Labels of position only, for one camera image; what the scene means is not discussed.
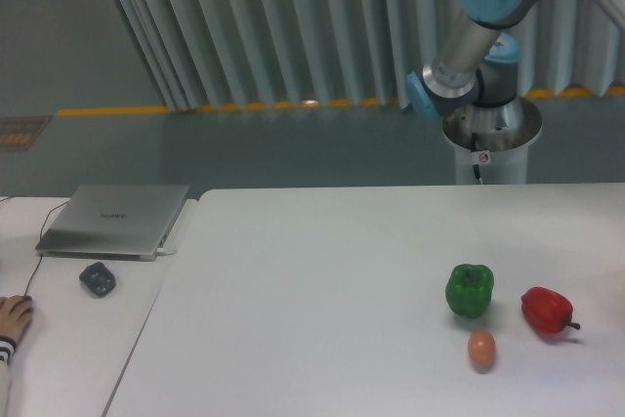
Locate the black computer mouse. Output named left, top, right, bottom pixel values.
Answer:
left=19, top=296, right=33, bottom=315

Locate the thin dark mouse cable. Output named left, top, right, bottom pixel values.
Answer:
left=0, top=194, right=72, bottom=297

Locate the person's hand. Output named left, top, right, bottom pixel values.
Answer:
left=0, top=295, right=33, bottom=344

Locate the striped sleeve forearm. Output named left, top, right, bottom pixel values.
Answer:
left=0, top=336, right=16, bottom=417

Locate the silver closed laptop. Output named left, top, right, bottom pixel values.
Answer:
left=36, top=185, right=189, bottom=262

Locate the brown egg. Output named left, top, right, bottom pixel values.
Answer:
left=468, top=330, right=496, bottom=368

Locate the small black device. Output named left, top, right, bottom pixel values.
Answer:
left=79, top=262, right=116, bottom=298

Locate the red bell pepper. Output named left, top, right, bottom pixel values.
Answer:
left=521, top=286, right=581, bottom=335

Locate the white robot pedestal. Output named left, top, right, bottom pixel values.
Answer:
left=442, top=98, right=542, bottom=185

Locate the white folded curtain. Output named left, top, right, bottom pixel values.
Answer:
left=87, top=0, right=625, bottom=110

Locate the green bell pepper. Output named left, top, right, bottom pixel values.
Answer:
left=445, top=264, right=494, bottom=319

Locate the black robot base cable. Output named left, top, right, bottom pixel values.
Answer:
left=470, top=131, right=484, bottom=186

